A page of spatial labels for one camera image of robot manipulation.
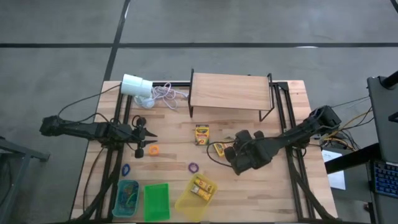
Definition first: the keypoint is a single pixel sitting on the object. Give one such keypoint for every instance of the black aluminium rig frame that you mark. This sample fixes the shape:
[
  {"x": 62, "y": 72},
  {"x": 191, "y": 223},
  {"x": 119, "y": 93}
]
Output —
[{"x": 289, "y": 186}]

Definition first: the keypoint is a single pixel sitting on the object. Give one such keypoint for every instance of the green rubber band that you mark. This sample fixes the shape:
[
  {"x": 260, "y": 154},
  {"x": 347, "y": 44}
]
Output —
[{"x": 134, "y": 196}]

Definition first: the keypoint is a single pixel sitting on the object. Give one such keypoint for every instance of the wooden shelf riser black legs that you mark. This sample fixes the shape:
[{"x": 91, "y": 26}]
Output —
[{"x": 230, "y": 91}]

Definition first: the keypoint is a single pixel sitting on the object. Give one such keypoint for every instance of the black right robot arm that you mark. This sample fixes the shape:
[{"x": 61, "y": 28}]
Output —
[{"x": 295, "y": 132}]

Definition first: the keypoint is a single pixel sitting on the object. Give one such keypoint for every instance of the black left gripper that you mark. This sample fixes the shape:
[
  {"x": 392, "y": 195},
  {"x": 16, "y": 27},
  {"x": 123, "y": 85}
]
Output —
[{"x": 138, "y": 137}]

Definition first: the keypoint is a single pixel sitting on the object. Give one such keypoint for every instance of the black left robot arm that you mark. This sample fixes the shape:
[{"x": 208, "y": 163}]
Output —
[{"x": 81, "y": 129}]

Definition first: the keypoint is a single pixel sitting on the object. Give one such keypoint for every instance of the purple coil wristband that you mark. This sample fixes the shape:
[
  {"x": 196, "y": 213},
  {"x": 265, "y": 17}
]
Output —
[{"x": 189, "y": 168}]

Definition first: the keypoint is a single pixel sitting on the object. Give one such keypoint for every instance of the green plastic basket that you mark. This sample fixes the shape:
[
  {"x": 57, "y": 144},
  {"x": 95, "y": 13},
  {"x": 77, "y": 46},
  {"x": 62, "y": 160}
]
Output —
[{"x": 157, "y": 202}]

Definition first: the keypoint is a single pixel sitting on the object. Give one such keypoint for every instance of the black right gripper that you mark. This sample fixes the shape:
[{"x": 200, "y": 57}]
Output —
[{"x": 243, "y": 138}]

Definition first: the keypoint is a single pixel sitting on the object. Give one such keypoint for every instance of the grey metal stand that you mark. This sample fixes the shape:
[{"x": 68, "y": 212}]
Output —
[{"x": 18, "y": 152}]

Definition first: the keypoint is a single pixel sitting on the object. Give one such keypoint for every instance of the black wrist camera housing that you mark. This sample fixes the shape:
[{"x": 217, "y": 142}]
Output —
[{"x": 245, "y": 163}]

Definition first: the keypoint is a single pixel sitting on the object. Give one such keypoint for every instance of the small Crayola crayon box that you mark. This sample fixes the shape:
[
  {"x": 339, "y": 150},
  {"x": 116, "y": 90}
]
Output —
[
  {"x": 203, "y": 184},
  {"x": 200, "y": 193}
]

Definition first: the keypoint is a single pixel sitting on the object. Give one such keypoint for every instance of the white paper sheet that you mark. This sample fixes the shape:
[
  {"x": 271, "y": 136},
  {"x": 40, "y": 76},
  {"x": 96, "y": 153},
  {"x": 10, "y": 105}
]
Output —
[{"x": 334, "y": 171}]

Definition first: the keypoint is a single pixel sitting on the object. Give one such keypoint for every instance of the orange coil wristband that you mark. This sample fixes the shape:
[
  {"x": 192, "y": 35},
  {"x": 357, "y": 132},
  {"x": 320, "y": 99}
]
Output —
[{"x": 150, "y": 150}]

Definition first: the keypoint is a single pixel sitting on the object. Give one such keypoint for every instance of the black backlit keyboard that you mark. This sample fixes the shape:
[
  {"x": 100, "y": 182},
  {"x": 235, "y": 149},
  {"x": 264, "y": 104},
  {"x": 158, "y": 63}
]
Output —
[{"x": 387, "y": 179}]

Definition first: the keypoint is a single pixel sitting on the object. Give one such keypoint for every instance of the teal plastic bin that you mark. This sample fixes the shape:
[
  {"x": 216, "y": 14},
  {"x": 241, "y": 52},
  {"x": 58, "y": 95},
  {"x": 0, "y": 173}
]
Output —
[{"x": 122, "y": 210}]

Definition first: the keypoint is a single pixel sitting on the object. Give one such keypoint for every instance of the blue rubber band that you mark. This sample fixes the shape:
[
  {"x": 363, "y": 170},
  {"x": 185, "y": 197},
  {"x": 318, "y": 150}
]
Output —
[{"x": 122, "y": 193}]

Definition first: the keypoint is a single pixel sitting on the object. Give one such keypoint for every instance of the yellow translucent plastic bin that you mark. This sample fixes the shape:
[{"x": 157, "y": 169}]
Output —
[{"x": 189, "y": 208}]

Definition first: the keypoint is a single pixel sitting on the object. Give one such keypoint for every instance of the blue coil wristband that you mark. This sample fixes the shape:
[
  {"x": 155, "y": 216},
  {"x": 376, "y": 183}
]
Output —
[{"x": 122, "y": 170}]

